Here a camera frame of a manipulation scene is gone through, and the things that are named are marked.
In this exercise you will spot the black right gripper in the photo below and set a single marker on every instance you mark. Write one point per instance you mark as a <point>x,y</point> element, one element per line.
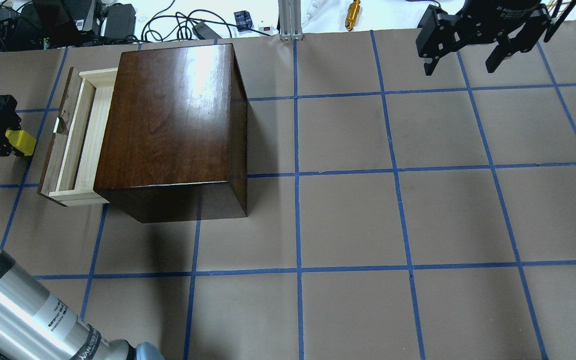
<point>510,11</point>

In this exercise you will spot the yellow block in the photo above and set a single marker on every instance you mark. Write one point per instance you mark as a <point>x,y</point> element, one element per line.
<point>22,142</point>

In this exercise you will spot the light wood drawer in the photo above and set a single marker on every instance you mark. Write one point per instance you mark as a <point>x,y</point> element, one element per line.
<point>71,162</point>

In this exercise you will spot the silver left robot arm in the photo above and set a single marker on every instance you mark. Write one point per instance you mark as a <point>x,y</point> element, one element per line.
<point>36,325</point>

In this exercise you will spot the dark wooden drawer cabinet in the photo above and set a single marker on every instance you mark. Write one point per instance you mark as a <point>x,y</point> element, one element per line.
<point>175,142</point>

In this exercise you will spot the brass cylindrical connector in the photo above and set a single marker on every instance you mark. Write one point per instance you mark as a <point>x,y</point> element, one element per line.
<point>352,15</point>

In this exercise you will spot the black power adapter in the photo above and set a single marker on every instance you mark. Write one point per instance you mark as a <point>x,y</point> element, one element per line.
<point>119,21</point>

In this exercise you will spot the small blue black box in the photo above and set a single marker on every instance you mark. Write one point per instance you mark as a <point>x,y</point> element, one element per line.
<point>243,21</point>

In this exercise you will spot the aluminium frame post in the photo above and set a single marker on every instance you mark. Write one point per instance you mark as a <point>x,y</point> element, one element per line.
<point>290,20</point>

